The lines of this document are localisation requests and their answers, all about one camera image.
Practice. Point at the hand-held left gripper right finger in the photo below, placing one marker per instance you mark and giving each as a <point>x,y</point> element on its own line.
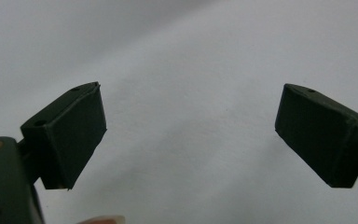
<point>317,133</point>

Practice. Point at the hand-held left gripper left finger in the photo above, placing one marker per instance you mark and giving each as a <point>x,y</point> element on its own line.
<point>71,137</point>

